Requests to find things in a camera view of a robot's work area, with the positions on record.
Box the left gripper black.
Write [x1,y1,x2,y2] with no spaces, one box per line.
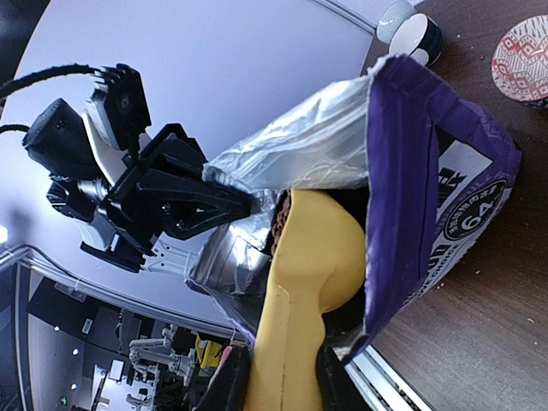
[80,123,252,273]

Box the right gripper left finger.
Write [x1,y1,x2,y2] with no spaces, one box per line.
[200,346,252,411]

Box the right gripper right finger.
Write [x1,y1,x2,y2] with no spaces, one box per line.
[316,347,371,411]

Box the brown pet food kibble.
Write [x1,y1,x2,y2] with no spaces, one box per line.
[271,191,291,242]

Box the yellow plastic scoop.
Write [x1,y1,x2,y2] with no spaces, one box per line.
[244,190,366,410]

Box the purple pet food bag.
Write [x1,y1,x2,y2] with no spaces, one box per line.
[202,55,521,357]

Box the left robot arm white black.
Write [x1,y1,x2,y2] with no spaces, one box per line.
[21,98,251,273]

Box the pale blue ribbed bowl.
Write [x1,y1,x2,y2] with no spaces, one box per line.
[376,1,416,45]

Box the navy white ceramic bowl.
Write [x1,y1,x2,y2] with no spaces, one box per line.
[388,13,443,66]

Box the red patterned small bowl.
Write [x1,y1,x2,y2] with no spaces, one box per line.
[491,15,547,109]

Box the front aluminium rail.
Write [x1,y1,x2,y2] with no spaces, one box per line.
[346,346,434,411]

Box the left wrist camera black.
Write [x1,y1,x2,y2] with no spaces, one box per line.
[86,63,152,155]

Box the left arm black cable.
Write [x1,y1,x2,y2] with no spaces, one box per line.
[0,63,102,138]

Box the left aluminium frame post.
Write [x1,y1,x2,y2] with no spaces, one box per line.
[313,0,377,35]

